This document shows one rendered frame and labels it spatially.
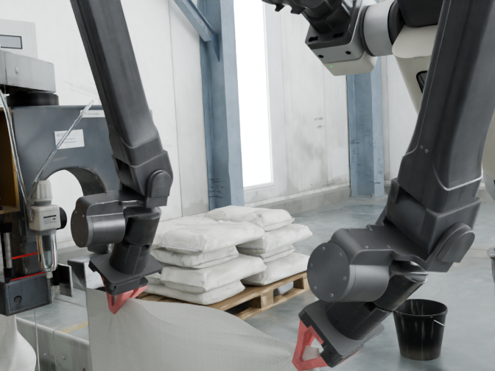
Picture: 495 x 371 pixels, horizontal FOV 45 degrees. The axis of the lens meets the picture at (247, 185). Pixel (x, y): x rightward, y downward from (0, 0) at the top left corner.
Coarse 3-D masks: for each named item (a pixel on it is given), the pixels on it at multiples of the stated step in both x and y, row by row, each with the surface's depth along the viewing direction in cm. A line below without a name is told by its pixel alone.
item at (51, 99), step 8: (8, 96) 101; (16, 96) 101; (24, 96) 100; (32, 96) 101; (40, 96) 101; (48, 96) 102; (56, 96) 104; (8, 104) 102; (16, 104) 101; (24, 104) 101; (32, 104) 101; (40, 104) 101; (48, 104) 102; (56, 104) 104
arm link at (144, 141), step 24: (72, 0) 74; (96, 0) 73; (120, 0) 75; (96, 24) 74; (120, 24) 76; (96, 48) 75; (120, 48) 77; (96, 72) 78; (120, 72) 78; (120, 96) 79; (144, 96) 82; (120, 120) 80; (144, 120) 82; (120, 144) 83; (144, 144) 83; (120, 168) 87; (144, 168) 84; (168, 168) 86; (144, 192) 85
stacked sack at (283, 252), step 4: (280, 248) 445; (284, 248) 449; (288, 248) 452; (292, 248) 456; (268, 252) 435; (272, 252) 437; (276, 252) 440; (280, 252) 442; (284, 252) 447; (288, 252) 452; (256, 256) 432; (260, 256) 430; (264, 256) 430; (268, 256) 431; (272, 256) 433; (276, 256) 440; (280, 256) 444; (284, 256) 451; (264, 260) 430; (268, 260) 433; (272, 260) 437
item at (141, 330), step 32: (96, 320) 101; (128, 320) 95; (160, 320) 83; (192, 320) 90; (224, 320) 86; (96, 352) 102; (128, 352) 96; (160, 352) 84; (192, 352) 79; (224, 352) 77; (256, 352) 75; (288, 352) 73
